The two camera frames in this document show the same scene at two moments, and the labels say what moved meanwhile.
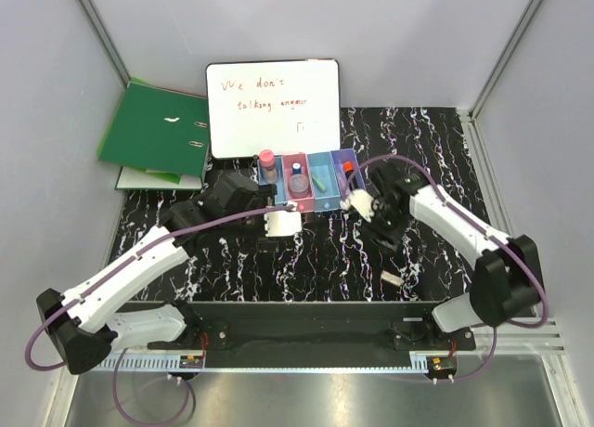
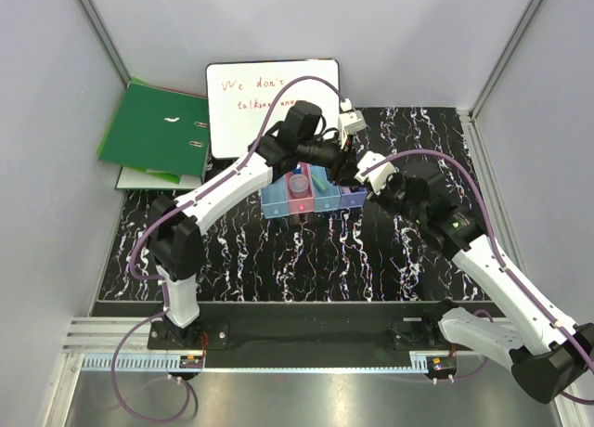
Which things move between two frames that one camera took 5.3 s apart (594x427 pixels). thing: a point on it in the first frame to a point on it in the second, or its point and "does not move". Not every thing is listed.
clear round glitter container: x=298 y=186 does not move
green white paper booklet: x=146 y=178 does not move
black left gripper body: x=252 y=229 to x=329 y=153
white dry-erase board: x=290 y=107 does not move
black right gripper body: x=387 y=224 to x=393 y=195
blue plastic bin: x=323 y=166 does not move
